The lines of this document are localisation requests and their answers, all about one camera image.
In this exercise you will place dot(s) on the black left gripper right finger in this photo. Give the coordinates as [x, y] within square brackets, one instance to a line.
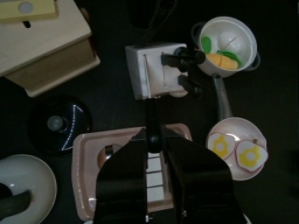
[198, 180]

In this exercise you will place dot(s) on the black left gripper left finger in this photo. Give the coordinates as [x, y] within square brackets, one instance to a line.
[123, 180]

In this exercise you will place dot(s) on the white toy knife holder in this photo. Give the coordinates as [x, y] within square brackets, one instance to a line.
[136, 68]

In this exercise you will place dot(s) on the pink toy tray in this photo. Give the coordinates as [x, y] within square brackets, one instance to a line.
[87, 163]

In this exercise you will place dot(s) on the toy fried egg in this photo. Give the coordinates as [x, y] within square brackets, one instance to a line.
[251, 155]
[220, 145]

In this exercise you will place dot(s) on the green toy vegetable slice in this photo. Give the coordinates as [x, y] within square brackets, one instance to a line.
[206, 44]

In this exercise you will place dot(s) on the pink toy frying pan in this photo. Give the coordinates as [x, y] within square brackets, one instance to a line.
[238, 128]

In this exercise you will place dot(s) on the white toy vegetable piece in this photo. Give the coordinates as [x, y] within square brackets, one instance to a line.
[232, 40]

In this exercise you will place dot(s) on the orange toy vegetable slice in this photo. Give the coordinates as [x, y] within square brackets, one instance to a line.
[222, 61]

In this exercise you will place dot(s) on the white toy pot with vegetables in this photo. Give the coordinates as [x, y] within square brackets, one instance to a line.
[240, 32]

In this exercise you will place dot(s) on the black round pot lid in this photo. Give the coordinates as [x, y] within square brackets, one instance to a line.
[60, 124]

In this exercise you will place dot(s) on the wooden toy stove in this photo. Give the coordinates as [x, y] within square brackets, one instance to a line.
[43, 43]

